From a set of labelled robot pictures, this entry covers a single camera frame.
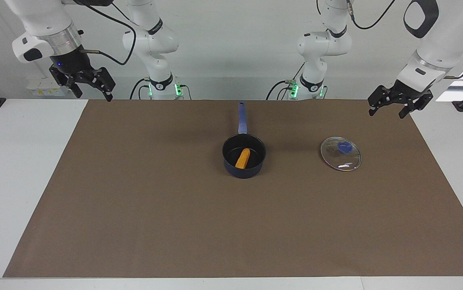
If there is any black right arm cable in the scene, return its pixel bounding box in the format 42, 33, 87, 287
74, 0, 137, 66

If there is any yellow corn cob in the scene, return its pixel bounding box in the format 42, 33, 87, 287
235, 148, 251, 169

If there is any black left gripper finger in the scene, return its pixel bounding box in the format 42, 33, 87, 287
399, 96, 422, 119
367, 84, 389, 116

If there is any black base power cable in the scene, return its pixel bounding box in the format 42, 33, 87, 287
266, 80, 296, 100
130, 78, 151, 100

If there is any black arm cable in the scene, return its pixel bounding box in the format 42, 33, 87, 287
346, 0, 398, 32
74, 0, 137, 66

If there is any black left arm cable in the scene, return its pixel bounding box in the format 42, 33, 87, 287
346, 0, 398, 32

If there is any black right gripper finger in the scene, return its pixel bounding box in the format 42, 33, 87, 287
66, 82, 83, 99
94, 68, 116, 102

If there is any glass lid with blue knob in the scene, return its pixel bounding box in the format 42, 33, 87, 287
320, 137, 362, 172

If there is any brown table mat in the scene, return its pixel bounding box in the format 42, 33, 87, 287
3, 99, 463, 278

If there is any dark blue saucepan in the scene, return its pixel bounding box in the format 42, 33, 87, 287
222, 101, 267, 179

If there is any white wall socket box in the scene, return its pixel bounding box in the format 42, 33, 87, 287
27, 77, 69, 97

